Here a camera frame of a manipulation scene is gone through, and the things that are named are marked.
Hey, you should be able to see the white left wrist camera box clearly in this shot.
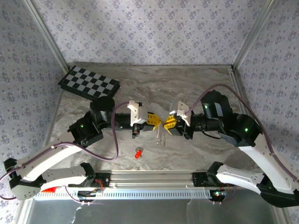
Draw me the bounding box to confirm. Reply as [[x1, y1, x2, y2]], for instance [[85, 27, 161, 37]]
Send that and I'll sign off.
[[127, 100, 143, 125]]

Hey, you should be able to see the circuit board with LEDs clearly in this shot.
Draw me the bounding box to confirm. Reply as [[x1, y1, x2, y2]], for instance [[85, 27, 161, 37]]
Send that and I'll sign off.
[[211, 190, 228, 198]]

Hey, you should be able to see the aluminium side rail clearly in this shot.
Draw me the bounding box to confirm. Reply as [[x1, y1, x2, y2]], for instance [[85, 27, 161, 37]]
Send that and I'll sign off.
[[42, 90, 65, 150], [230, 65, 260, 140]]

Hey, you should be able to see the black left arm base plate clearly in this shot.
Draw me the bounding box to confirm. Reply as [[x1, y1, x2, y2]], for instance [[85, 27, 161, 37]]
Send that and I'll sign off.
[[90, 172, 110, 188]]

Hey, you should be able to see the grey metal sheet panel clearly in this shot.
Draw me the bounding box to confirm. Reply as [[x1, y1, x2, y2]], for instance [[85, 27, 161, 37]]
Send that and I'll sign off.
[[25, 198, 287, 224]]

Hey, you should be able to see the white slotted cable duct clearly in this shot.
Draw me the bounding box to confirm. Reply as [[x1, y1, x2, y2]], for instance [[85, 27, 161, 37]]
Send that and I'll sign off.
[[39, 189, 212, 201]]

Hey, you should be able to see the key with red tag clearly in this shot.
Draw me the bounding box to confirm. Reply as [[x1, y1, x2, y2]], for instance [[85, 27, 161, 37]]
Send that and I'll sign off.
[[134, 146, 144, 160]]

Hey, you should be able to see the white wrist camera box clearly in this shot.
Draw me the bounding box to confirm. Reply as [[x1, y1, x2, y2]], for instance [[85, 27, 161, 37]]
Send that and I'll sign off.
[[127, 100, 143, 125], [170, 100, 191, 126]]

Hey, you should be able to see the black connector board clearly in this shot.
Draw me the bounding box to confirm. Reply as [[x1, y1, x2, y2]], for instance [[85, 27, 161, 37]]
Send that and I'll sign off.
[[78, 190, 103, 197]]

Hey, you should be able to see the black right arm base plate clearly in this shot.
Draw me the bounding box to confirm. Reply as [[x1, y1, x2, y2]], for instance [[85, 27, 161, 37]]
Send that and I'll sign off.
[[192, 172, 220, 187]]

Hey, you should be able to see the black and grey chessboard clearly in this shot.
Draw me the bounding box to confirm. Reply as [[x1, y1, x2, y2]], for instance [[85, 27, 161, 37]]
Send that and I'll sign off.
[[57, 65, 121, 100]]

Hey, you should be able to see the aluminium rear rail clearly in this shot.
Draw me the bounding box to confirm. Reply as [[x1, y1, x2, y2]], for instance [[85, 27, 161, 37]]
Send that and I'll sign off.
[[69, 62, 234, 69]]

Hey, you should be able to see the aluminium corner post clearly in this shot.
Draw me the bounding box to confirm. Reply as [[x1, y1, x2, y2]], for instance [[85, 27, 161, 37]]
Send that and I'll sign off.
[[231, 0, 276, 70], [22, 0, 71, 72]]

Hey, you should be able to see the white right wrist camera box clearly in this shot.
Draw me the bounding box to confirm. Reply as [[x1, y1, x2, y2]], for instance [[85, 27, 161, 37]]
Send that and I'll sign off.
[[170, 100, 191, 126]]

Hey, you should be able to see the aluminium base frame rail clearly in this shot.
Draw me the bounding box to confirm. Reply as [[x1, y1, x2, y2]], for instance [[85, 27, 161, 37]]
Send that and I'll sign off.
[[42, 169, 236, 190]]

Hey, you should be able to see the clear plastic zip bag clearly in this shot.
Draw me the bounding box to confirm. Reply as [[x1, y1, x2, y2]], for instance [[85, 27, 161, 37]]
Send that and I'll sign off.
[[155, 122, 167, 148]]

